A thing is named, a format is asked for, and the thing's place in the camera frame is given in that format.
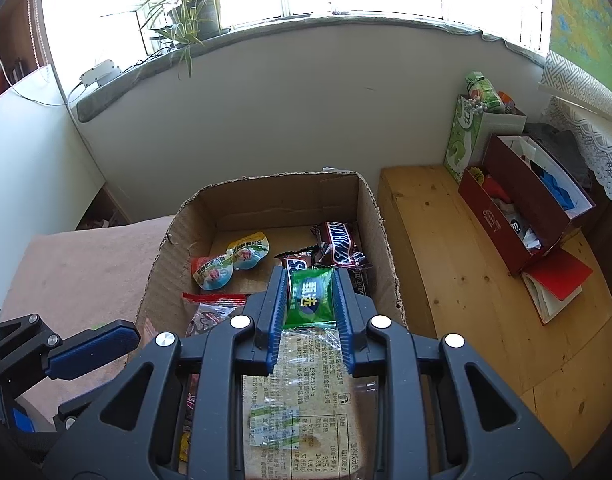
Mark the brown chocolate bar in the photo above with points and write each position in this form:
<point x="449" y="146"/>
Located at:
<point x="338" y="242"/>
<point x="298" y="262"/>
<point x="361" y="282"/>

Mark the red-edged clear pastry packet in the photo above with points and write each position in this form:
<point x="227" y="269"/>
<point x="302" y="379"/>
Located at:
<point x="210" y="312"/>

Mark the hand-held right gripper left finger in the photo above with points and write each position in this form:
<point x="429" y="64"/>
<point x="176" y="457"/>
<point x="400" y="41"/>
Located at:
<point x="278" y="320"/>

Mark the red book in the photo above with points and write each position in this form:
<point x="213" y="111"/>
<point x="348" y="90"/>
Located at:
<point x="561" y="272"/>

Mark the potted spider plant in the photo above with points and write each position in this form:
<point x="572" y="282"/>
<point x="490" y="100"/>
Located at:
<point x="190" y="15"/>

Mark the wooden bench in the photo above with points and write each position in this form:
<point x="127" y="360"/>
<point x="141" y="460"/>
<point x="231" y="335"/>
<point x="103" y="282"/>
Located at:
<point x="461" y="310"/>

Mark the wooden shelf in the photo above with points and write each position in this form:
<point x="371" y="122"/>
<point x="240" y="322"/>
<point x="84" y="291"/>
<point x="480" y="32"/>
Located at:
<point x="10" y="35"/>

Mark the grey window sill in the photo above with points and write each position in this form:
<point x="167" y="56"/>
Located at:
<point x="296" y="35"/>

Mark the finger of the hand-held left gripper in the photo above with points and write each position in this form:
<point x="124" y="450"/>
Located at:
<point x="90" y="350"/>

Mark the green snack packet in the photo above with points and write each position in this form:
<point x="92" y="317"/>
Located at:
<point x="311" y="297"/>

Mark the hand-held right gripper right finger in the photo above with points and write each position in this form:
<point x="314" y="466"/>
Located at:
<point x="345" y="320"/>

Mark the clear bread packet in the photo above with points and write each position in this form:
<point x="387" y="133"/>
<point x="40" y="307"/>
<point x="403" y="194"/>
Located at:
<point x="306" y="410"/>

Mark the white plastic device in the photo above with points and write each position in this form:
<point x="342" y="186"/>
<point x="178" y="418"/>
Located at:
<point x="100" y="72"/>

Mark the cardboard box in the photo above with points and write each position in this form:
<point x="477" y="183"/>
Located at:
<point x="286" y="200"/>

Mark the white lace cloth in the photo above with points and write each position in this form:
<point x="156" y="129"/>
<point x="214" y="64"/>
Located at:
<point x="601" y="150"/>

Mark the dark red gift box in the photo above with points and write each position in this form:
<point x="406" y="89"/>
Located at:
<point x="486" y="215"/>
<point x="516" y="180"/>

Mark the jelly cup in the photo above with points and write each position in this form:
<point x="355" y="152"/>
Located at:
<point x="213" y="272"/>
<point x="248" y="250"/>

